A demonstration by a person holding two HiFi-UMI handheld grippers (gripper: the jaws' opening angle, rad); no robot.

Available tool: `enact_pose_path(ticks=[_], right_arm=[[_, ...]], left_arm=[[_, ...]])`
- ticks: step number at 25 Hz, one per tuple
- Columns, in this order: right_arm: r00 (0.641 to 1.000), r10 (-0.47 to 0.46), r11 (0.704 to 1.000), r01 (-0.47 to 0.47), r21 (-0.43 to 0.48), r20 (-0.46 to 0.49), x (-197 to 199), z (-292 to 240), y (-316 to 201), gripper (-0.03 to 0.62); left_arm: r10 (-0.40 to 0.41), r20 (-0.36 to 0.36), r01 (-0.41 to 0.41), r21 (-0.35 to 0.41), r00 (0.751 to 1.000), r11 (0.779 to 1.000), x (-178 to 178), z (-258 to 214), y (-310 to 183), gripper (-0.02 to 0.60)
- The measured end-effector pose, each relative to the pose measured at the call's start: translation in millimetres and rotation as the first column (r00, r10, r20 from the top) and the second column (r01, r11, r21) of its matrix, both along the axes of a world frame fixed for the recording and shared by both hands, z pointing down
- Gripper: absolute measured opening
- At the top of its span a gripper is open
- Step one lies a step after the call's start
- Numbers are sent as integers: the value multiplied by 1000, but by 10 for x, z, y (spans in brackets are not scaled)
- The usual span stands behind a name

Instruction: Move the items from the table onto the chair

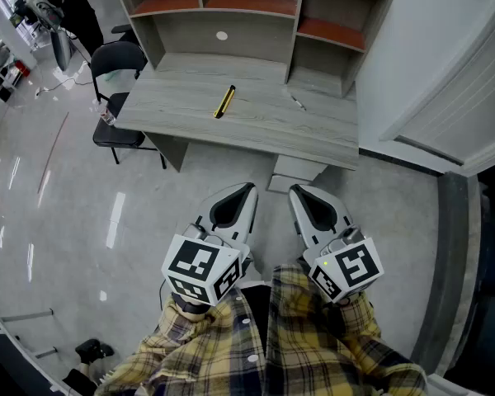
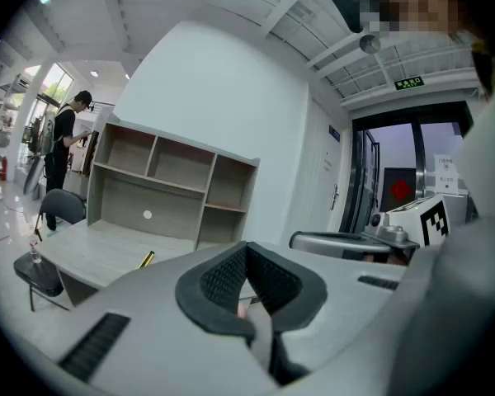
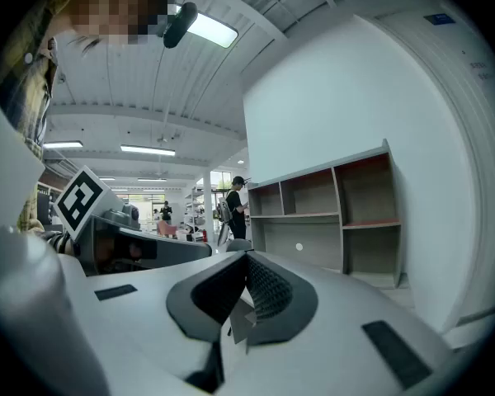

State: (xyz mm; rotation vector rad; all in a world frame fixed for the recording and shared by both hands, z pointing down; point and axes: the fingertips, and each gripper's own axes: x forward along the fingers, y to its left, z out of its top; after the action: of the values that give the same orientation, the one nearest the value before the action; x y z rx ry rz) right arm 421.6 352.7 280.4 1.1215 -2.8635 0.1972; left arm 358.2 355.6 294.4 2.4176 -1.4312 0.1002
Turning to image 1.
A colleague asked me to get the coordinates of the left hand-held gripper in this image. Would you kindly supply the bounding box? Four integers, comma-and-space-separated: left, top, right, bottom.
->
161, 182, 260, 307

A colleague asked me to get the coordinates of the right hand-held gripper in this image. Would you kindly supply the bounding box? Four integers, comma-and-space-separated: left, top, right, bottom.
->
289, 184, 385, 305

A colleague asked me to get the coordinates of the yellow black utility knife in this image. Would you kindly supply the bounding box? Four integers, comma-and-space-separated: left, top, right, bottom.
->
213, 84, 237, 120

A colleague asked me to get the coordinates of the person's left forearm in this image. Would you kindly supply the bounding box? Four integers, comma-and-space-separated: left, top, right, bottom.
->
97, 293, 232, 396

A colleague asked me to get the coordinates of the person's right forearm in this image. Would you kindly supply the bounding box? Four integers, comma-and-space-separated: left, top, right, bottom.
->
321, 293, 429, 396

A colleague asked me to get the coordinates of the grey wood-grain table top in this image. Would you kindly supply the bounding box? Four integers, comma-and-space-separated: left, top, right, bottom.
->
114, 51, 360, 171

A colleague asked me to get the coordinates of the grey desk drawer unit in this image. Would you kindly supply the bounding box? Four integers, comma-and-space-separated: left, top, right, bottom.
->
266, 154, 329, 194

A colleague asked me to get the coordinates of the grey desk side panel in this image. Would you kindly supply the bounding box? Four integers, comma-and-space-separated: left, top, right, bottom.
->
144, 132, 190, 173

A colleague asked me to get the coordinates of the person's yellow plaid shirt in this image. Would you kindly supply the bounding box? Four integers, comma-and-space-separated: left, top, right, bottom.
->
94, 263, 429, 396

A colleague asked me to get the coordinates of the clear bottle with red label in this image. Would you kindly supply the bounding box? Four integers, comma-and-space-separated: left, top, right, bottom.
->
91, 98, 117, 126

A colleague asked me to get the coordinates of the white door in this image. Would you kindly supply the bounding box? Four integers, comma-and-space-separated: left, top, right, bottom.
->
379, 0, 495, 177

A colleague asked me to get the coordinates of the grey wooden desk hutch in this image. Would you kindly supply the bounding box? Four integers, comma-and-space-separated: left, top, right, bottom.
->
109, 0, 402, 98

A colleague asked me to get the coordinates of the red floor tape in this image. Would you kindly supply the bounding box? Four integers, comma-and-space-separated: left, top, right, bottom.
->
36, 111, 70, 195

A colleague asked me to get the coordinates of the black folding chair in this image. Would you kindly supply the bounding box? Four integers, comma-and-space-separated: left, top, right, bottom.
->
89, 40, 168, 171

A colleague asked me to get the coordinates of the black shoe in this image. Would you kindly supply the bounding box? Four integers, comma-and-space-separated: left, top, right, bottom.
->
74, 338, 116, 365

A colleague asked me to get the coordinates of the black office chair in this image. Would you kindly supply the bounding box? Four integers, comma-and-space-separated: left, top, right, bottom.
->
110, 23, 141, 45

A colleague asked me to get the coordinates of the grey oval panel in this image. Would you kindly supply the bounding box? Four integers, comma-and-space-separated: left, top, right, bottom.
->
50, 28, 73, 73

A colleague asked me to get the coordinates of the black and white desk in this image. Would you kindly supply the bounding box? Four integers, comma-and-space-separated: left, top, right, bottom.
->
0, 308, 73, 396

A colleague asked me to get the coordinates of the white shelf rack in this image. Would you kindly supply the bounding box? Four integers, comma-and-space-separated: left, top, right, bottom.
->
0, 26, 30, 117

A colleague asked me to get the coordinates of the black floor cable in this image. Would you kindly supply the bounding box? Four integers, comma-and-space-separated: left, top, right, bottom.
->
35, 71, 94, 98

